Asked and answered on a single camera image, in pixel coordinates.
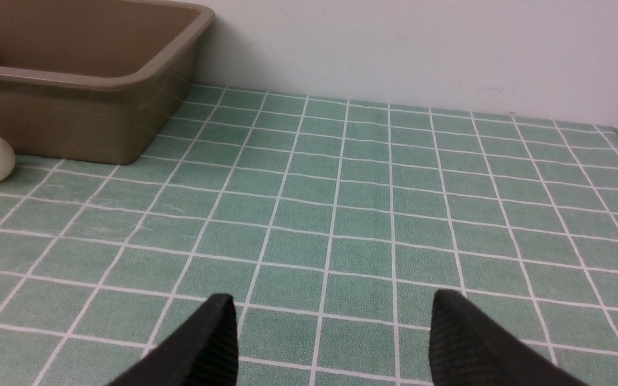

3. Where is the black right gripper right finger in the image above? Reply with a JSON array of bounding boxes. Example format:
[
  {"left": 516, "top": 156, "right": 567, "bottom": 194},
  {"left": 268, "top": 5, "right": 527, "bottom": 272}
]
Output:
[{"left": 429, "top": 290, "right": 584, "bottom": 385}]

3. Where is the green checkered tablecloth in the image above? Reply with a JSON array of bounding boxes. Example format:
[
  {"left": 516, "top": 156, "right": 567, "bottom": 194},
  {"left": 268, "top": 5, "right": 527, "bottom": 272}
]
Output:
[{"left": 0, "top": 85, "right": 618, "bottom": 385}]

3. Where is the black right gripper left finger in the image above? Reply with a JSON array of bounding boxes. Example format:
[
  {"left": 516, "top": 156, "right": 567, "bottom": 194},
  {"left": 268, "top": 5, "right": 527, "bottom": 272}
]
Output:
[{"left": 109, "top": 293, "right": 239, "bottom": 385}]

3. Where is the brown plastic bin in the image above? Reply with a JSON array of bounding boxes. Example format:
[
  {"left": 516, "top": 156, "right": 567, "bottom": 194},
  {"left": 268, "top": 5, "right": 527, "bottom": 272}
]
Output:
[{"left": 0, "top": 1, "right": 215, "bottom": 165}]

